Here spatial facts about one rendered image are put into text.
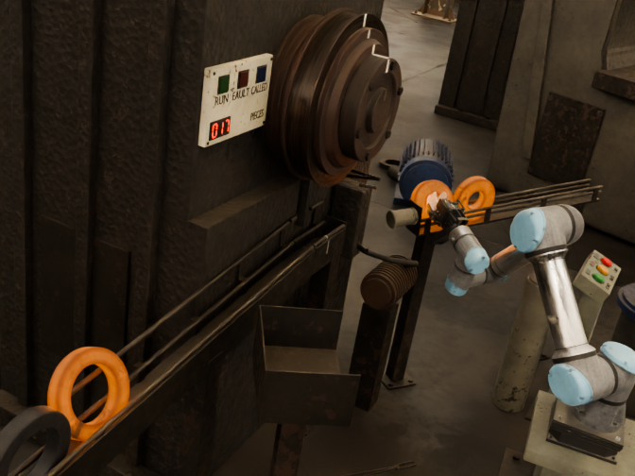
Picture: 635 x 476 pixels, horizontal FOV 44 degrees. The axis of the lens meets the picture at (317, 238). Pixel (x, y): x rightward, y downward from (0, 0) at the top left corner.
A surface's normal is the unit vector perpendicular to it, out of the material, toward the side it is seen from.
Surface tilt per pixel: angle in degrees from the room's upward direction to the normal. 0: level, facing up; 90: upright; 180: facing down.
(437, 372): 0
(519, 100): 90
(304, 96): 78
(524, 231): 85
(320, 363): 5
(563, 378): 97
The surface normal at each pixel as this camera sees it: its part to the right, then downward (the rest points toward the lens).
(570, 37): -0.67, 0.23
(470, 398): 0.15, -0.89
